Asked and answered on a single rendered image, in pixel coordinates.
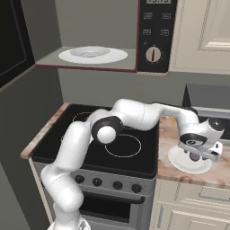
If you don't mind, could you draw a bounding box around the grey oven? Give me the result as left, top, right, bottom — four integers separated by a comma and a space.
29, 157, 158, 230

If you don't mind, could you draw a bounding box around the beige microwave dial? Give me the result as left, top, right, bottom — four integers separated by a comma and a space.
145, 46, 163, 64

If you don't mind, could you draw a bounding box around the white shallow dish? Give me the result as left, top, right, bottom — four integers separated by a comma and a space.
69, 45, 111, 58

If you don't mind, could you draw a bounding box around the grey oven door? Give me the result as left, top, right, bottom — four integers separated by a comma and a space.
78, 190, 151, 230

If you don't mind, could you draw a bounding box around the grey cupboard door handle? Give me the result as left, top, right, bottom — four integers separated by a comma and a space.
156, 204, 165, 229

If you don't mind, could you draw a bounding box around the cream wall cupboard door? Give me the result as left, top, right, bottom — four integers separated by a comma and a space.
168, 0, 230, 75

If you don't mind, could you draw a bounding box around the black glass hob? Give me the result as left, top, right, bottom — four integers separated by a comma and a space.
31, 102, 160, 181

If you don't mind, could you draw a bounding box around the black microwave door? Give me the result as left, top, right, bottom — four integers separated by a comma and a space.
0, 0, 37, 90

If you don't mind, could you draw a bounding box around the white microwave turntable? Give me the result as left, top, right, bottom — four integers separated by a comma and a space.
57, 46, 129, 65

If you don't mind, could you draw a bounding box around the black oven door handle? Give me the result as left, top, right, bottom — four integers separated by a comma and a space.
80, 190, 146, 205

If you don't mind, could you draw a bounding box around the dark grey box appliance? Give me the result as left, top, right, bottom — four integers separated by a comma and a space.
181, 83, 230, 142

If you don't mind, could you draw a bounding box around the cream drawer front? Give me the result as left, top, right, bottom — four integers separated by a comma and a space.
197, 184, 230, 205

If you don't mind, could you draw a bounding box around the black and red microwave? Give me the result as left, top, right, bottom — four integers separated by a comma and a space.
35, 0, 179, 75

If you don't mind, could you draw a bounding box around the white plate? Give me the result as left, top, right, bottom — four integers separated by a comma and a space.
167, 145, 213, 175

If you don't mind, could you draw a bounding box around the cream base cupboard door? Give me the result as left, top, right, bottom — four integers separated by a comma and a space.
149, 199, 230, 230

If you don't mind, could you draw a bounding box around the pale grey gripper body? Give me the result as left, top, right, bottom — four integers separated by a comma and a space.
178, 141, 222, 163

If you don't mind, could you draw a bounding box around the dark purple eggplant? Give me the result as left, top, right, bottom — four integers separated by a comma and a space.
189, 152, 202, 163

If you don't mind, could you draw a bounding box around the grey drawer handle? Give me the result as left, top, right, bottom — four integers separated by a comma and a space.
199, 193, 230, 203

